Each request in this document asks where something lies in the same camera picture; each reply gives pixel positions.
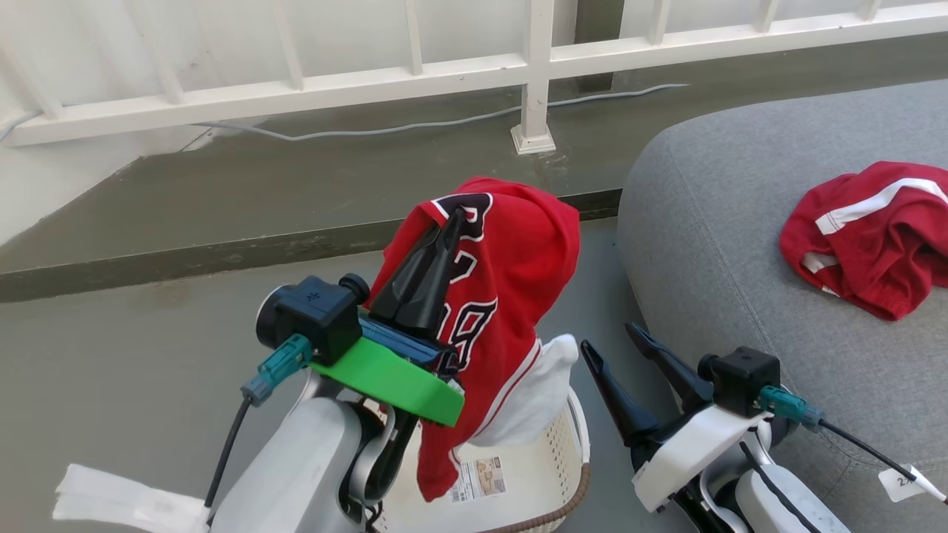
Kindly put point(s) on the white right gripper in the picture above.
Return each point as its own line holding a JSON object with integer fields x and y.
{"x": 689, "y": 451}

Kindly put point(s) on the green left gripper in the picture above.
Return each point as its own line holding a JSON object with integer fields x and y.
{"x": 392, "y": 381}

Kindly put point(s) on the red basketball jersey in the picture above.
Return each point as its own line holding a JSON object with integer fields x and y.
{"x": 518, "y": 252}

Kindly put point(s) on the red shorts with white stripe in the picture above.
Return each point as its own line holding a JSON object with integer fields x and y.
{"x": 874, "y": 252}

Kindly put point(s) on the grey fabric sofa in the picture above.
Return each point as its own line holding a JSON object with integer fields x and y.
{"x": 740, "y": 259}

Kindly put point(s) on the cream plastic laundry basket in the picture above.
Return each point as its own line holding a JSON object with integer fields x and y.
{"x": 548, "y": 459}

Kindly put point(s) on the printed basket sticker label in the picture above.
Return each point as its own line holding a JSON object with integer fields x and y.
{"x": 480, "y": 477}

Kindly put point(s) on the white metal railing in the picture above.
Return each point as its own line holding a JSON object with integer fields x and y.
{"x": 296, "y": 92}

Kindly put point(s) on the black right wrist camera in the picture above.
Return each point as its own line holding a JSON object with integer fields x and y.
{"x": 740, "y": 381}

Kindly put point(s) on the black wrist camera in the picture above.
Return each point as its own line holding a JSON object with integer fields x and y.
{"x": 740, "y": 381}
{"x": 318, "y": 314}

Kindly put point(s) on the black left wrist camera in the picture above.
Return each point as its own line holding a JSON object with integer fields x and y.
{"x": 318, "y": 314}

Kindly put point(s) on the teal right camera connector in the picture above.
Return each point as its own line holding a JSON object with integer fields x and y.
{"x": 789, "y": 407}

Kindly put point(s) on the teal camera connector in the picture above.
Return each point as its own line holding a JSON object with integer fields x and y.
{"x": 789, "y": 407}
{"x": 278, "y": 366}

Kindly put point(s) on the teal left camera connector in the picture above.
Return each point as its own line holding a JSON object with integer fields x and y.
{"x": 278, "y": 366}

